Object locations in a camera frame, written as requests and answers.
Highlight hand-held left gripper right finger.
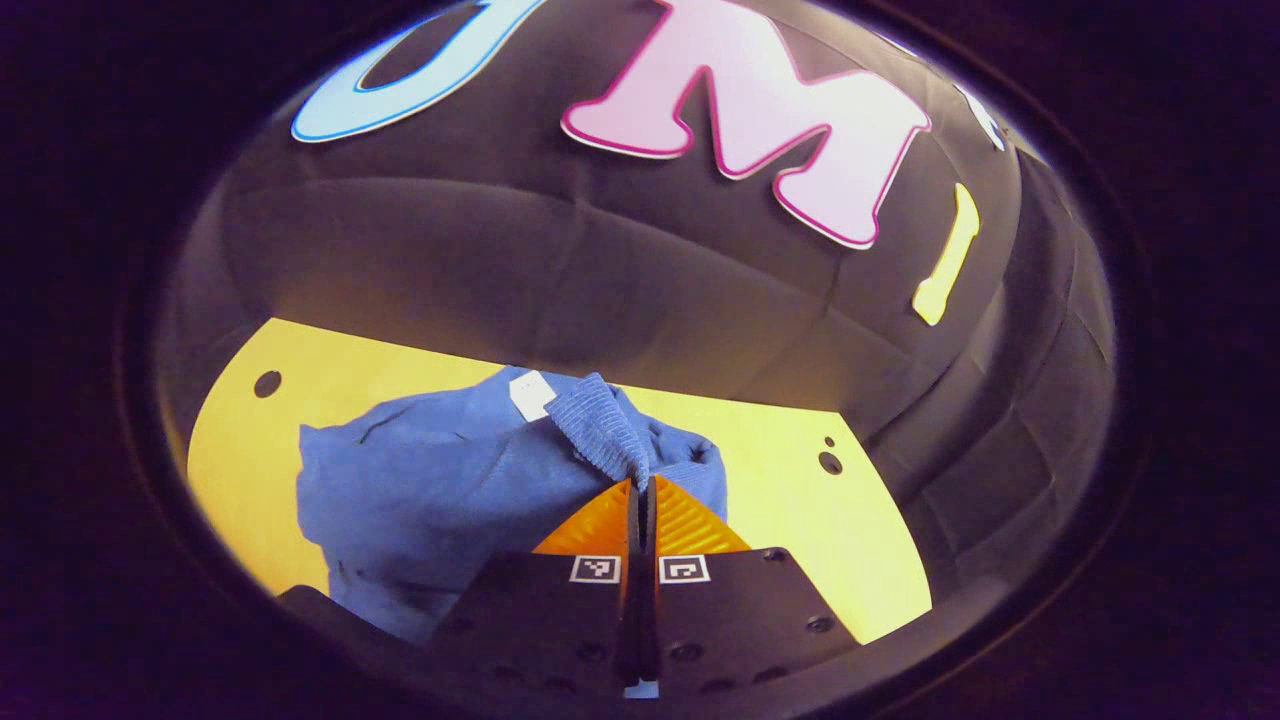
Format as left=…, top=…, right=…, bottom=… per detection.
left=644, top=475, right=862, bottom=697

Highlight blue corduroy jacket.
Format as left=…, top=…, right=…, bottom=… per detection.
left=297, top=365, right=729, bottom=646

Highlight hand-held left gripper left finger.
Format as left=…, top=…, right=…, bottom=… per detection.
left=424, top=478, right=647, bottom=698

